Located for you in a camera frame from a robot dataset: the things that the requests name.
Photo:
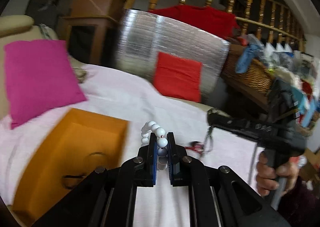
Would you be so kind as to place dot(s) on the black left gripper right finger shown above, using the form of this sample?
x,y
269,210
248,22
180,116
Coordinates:
x,y
175,160

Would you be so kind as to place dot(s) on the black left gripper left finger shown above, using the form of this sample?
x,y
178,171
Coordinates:
x,y
147,169

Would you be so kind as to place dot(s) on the silver metal watch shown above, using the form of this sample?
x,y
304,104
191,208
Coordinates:
x,y
208,143

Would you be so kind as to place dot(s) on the person right hand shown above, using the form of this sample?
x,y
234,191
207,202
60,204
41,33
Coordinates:
x,y
266,176

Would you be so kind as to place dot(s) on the wicker basket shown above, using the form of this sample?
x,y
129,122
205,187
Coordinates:
x,y
256,68

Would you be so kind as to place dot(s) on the orange cardboard box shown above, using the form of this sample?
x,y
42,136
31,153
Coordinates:
x,y
81,142

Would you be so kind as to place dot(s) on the red pillow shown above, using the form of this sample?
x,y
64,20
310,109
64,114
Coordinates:
x,y
178,77

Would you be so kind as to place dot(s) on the blue cloth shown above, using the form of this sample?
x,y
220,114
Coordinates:
x,y
250,52

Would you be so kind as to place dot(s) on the patterned cloth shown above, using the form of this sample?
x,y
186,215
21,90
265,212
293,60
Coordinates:
x,y
80,74

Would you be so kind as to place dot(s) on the wooden stair railing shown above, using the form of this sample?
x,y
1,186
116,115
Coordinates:
x,y
270,20

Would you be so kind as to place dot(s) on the red garment on railing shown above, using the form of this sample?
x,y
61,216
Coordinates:
x,y
214,21

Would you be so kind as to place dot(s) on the silver insulation foil panel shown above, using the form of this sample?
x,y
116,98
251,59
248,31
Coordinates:
x,y
143,35

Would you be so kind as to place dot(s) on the magenta pillow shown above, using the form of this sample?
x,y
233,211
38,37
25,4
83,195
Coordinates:
x,y
38,78

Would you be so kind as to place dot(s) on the wooden cabinet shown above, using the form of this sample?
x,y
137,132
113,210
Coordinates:
x,y
91,30

